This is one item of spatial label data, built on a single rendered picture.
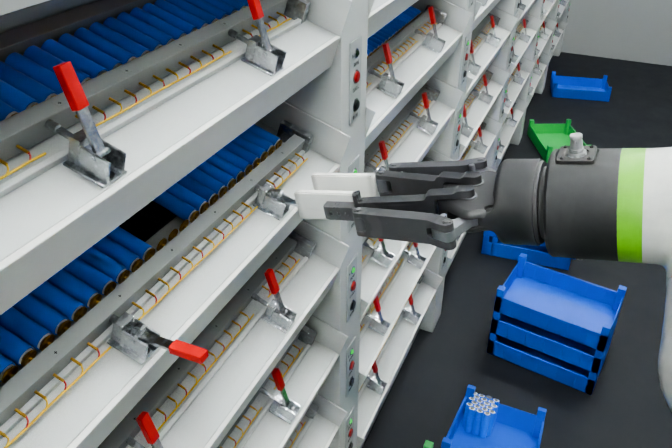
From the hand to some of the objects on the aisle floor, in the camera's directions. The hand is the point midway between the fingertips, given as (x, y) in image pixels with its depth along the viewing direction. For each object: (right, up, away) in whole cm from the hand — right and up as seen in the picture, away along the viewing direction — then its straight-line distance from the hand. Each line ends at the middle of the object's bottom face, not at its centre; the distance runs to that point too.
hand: (336, 195), depth 64 cm
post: (+22, -37, +139) cm, 146 cm away
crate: (+37, -61, +89) cm, 114 cm away
